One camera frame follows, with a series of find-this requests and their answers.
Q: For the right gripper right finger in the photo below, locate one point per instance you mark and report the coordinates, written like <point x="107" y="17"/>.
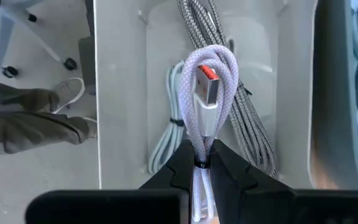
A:
<point x="275" y="207"/>

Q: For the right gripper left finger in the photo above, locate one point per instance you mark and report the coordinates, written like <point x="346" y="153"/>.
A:
<point x="104" y="207"/>

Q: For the grey plastic tray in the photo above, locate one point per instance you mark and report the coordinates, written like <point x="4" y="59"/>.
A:
<point x="123" y="109"/>

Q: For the person's leg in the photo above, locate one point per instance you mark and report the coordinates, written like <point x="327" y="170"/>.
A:
<point x="26" y="124"/>

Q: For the person's shoe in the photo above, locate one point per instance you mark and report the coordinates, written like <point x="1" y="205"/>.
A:
<point x="70" y="91"/>

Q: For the white office chair base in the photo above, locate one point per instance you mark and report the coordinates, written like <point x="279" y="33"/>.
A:
<point x="5" y="34"/>

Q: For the black aluminium table frame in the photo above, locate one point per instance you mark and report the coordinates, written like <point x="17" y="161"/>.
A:
<point x="89" y="56"/>

